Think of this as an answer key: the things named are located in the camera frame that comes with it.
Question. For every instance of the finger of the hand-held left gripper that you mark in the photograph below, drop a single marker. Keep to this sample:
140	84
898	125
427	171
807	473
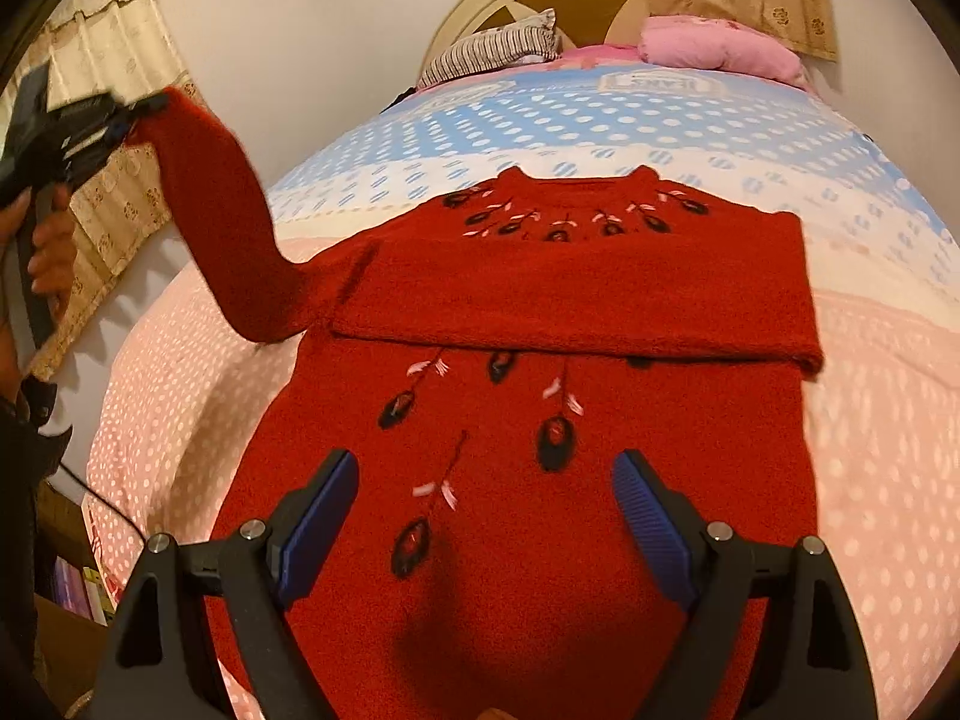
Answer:
112	133
139	106

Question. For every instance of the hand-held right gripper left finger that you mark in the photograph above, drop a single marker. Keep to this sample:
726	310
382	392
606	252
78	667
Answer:
324	516

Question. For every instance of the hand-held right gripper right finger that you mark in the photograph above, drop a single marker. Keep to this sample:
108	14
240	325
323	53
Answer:
651	525

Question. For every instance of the red embroidered knit sweater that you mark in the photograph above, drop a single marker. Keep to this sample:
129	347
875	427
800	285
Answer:
525	405

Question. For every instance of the person's left hand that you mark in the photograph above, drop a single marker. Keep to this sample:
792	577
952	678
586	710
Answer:
51	255

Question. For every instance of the pink and blue dotted bedsheet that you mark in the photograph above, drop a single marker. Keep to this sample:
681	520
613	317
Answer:
885	427

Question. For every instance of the row of books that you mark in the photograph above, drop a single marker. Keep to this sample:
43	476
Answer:
79	589

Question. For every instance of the striped pillow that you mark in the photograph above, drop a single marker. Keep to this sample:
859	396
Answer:
487	49

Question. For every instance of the pink pillow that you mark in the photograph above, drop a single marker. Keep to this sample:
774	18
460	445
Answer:
712	52

